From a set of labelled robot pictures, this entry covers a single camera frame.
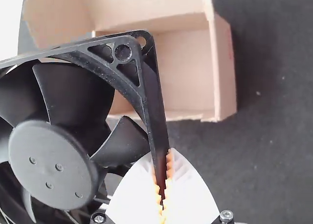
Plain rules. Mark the cardboard box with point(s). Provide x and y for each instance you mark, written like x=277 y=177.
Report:
x=190 y=74

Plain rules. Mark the black square fan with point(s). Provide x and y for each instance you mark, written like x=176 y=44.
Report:
x=61 y=111

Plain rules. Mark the black mat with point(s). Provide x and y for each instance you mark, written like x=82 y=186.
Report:
x=269 y=111

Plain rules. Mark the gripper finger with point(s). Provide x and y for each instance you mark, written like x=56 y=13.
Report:
x=188 y=199
x=132 y=199

